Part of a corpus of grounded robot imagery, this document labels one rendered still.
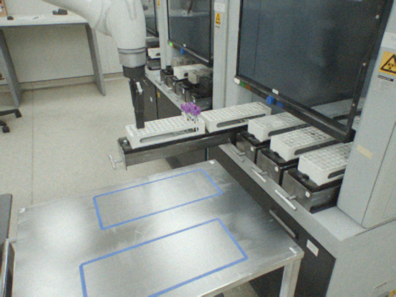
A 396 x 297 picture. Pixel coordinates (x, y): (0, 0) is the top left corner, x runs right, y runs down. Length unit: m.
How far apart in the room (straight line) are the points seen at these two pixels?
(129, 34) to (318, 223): 0.81
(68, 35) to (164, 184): 3.82
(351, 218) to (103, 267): 0.71
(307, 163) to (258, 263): 0.40
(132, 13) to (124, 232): 0.63
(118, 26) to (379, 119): 0.77
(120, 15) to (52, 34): 3.60
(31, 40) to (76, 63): 0.55
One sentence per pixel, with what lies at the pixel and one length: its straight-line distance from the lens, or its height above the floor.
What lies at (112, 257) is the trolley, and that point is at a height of 0.82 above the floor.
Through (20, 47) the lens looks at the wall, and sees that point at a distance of 4.65.
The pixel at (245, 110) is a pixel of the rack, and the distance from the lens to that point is 1.36.
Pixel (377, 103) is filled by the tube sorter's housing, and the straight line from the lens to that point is 0.90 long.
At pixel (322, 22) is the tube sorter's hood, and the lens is 0.99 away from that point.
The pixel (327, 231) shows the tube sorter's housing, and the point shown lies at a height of 0.73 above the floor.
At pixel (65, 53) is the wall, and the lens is 4.66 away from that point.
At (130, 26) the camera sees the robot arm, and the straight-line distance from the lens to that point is 1.04.
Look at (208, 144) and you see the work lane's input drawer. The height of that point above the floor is 0.77.
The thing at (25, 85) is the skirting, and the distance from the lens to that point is 4.76.
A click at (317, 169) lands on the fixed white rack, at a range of 1.01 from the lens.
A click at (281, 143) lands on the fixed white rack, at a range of 1.11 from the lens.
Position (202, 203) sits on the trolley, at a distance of 0.88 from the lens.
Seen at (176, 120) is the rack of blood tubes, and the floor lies 0.86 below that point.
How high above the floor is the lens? 1.39
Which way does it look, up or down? 29 degrees down
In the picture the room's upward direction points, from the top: straight up
